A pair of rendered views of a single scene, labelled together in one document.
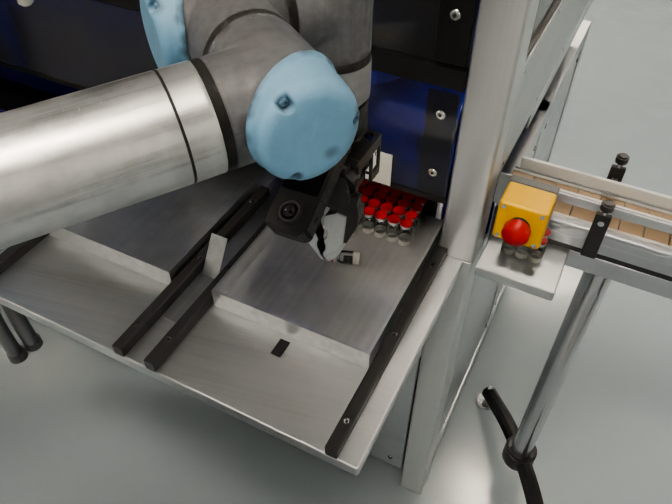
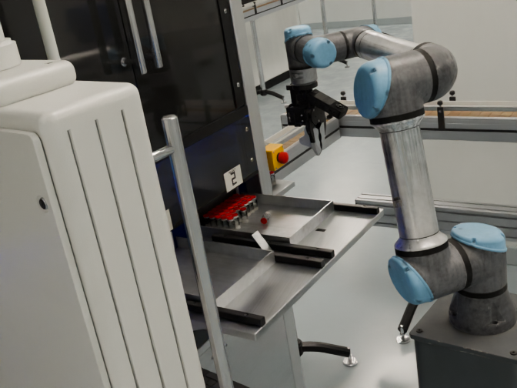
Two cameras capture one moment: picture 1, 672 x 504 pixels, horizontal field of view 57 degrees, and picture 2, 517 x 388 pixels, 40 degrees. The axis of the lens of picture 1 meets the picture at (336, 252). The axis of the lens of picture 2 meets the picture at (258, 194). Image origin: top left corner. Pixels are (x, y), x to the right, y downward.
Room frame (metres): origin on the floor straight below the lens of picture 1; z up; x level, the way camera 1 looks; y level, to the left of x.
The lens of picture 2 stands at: (0.37, 1.92, 1.73)
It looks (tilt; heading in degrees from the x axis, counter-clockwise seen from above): 21 degrees down; 280
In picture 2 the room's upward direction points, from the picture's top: 10 degrees counter-clockwise
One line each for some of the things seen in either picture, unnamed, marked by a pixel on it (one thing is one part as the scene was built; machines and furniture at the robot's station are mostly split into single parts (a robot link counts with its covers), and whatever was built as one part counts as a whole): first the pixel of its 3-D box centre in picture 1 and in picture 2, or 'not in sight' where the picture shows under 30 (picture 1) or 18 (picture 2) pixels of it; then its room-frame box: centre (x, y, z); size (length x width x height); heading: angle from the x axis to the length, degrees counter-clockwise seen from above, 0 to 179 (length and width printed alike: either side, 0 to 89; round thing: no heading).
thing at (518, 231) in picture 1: (516, 230); (281, 157); (0.66, -0.26, 0.99); 0.04 x 0.04 x 0.04; 63
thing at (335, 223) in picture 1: (345, 225); (314, 138); (0.53, -0.01, 1.13); 0.06 x 0.03 x 0.09; 153
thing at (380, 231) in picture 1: (362, 218); (240, 213); (0.79, -0.04, 0.90); 0.18 x 0.02 x 0.05; 63
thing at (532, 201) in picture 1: (525, 212); (270, 156); (0.70, -0.28, 1.00); 0.08 x 0.07 x 0.07; 153
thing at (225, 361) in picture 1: (230, 259); (253, 254); (0.72, 0.18, 0.87); 0.70 x 0.48 x 0.02; 63
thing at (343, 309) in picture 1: (339, 254); (264, 218); (0.71, -0.01, 0.90); 0.34 x 0.26 x 0.04; 153
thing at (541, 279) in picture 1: (524, 256); (268, 188); (0.73, -0.32, 0.87); 0.14 x 0.13 x 0.02; 153
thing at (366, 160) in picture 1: (334, 144); (305, 103); (0.54, 0.00, 1.23); 0.09 x 0.08 x 0.12; 153
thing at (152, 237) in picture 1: (171, 193); (195, 270); (0.86, 0.30, 0.90); 0.34 x 0.26 x 0.04; 153
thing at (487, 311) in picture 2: not in sight; (481, 299); (0.16, 0.46, 0.84); 0.15 x 0.15 x 0.10
